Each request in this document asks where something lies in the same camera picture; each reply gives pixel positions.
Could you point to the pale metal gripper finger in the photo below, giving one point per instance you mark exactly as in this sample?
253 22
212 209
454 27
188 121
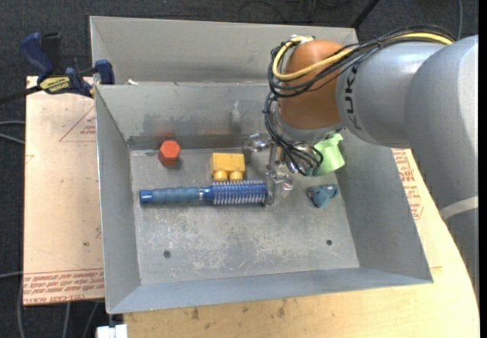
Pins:
258 143
277 184

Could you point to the yellow toy brick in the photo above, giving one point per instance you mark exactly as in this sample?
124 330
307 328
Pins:
226 164

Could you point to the teal small toy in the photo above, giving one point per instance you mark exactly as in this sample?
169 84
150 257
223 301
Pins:
322 195

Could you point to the grey metal bin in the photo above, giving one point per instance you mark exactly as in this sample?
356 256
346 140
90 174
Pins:
236 237

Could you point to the red hexagonal block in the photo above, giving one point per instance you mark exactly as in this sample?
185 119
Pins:
169 152

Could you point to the blue hairbrush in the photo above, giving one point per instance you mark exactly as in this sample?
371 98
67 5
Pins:
182 195

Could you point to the brown cardboard board, red print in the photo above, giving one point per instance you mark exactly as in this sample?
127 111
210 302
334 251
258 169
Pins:
61 192

